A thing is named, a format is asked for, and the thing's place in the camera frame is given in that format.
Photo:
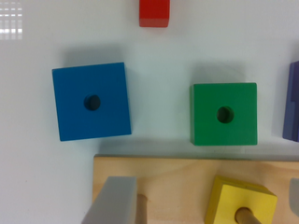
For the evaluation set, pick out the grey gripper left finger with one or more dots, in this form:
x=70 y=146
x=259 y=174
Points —
x=115 y=203

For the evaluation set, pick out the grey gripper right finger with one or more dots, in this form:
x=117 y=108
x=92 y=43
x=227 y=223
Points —
x=294 y=195

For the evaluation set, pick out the green square block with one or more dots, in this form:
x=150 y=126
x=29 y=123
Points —
x=224 y=114

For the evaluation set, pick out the wooden peg with yellow block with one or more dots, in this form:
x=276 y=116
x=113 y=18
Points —
x=245 y=216

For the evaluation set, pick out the purple square block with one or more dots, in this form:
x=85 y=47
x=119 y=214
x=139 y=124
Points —
x=291 y=119

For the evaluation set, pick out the yellow square block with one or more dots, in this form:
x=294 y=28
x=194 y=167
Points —
x=228 y=195

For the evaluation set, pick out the blue square block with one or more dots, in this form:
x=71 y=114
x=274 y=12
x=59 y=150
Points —
x=91 y=101

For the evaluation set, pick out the red block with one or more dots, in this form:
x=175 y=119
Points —
x=154 y=13

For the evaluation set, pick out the near wooden peg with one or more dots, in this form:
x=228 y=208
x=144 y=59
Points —
x=141 y=210

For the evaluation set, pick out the wooden peg base board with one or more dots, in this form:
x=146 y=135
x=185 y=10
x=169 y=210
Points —
x=178 y=190

